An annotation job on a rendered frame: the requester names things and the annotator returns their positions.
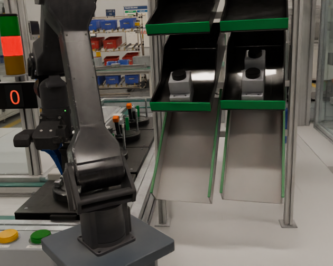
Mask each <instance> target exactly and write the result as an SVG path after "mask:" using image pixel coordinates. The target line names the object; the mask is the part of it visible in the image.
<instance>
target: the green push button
mask: <svg viewBox="0 0 333 266"><path fill-rule="evenodd" d="M49 235H51V232H50V231H49V230H45V229H44V230H37V231H35V232H33V233H32V234H31V236H30V239H31V242H32V243H35V244H39V243H41V239H42V238H44V237H46V236H49Z"/></svg>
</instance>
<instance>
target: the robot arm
mask: <svg viewBox="0 0 333 266"><path fill-rule="evenodd" d="M34 2H35V4H37V5H41V16H40V37H39V38H38V39H37V40H35V41H34V42H33V46H32V53H30V54H29V58H28V59H27V73H28V76H31V79H37V80H36V81H35V83H34V92H35V93H36V95H37V96H38V97H39V98H40V99H41V107H42V113H41V114H40V116H39V118H40V122H39V125H38V126H37V127H36V129H24V130H23V131H21V132H19V133H18V134H16V135H15V136H14V138H13V144H14V147H28V146H29V145H30V144H31V143H34V145H35V147H36V149H37V150H40V151H44V152H46V153H48V154H49V155H50V156H51V158H52V159H53V161H54V162H55V164H56V166H57V168H58V170H59V172H60V174H61V175H62V177H63V182H64V186H65V189H66V194H67V199H68V208H69V211H74V212H76V213H77V215H80V225H81V234H82V235H80V236H78V237H77V240H78V241H79V242H80V243H81V244H82V245H84V246H85V247H86V248H87V249H88V250H89V251H91V252H92V253H93V254H94V255H95V256H97V257H101V256H103V255H105V254H107V253H109V252H112V251H114V250H117V249H119V248H121V247H123V246H125V245H127V244H130V243H132V242H134V241H136V237H135V236H134V235H132V234H131V233H130V232H131V230H132V226H131V212H130V207H129V206H128V205H127V203H128V202H135V201H136V188H135V185H134V182H133V179H132V176H131V173H130V170H129V167H128V164H127V161H126V158H125V156H124V154H123V153H122V152H121V147H120V144H119V142H118V140H117V139H116V138H115V137H114V136H113V135H112V134H111V132H110V131H109V130H108V129H107V128H106V126H105V122H104V115H103V110H102V106H101V99H100V93H99V87H98V81H97V78H98V77H97V75H96V69H95V63H94V56H93V51H92V47H91V40H90V34H89V32H90V30H89V24H90V22H91V20H92V17H93V15H94V13H95V10H96V2H97V0H34ZM35 70H36V71H35ZM61 77H65V78H66V82H65V81H63V80H62V79H61ZM69 103H70V107H69ZM70 114H71V115H72V121H73V126H72V125H71V116H70ZM73 131H74V133H72V132H73ZM62 145H63V146H62ZM116 185H121V188H116V189H111V190H108V191H103V192H99V193H94V194H89V195H85V196H79V193H84V192H89V191H94V190H97V189H102V188H107V187H112V186H116Z"/></svg>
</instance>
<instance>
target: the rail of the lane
mask: <svg viewBox="0 0 333 266"><path fill-rule="evenodd" d="M78 224H80V220H77V215H50V220H0V231H4V230H8V229H15V230H17V231H37V230H44V229H45V230H49V231H63V230H65V229H68V228H70V227H73V226H76V225H78Z"/></svg>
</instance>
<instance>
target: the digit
mask: <svg viewBox="0 0 333 266"><path fill-rule="evenodd" d="M4 88H5V94H6V101H7V107H24V100H23V92H22V85H21V84H19V85H4Z"/></svg>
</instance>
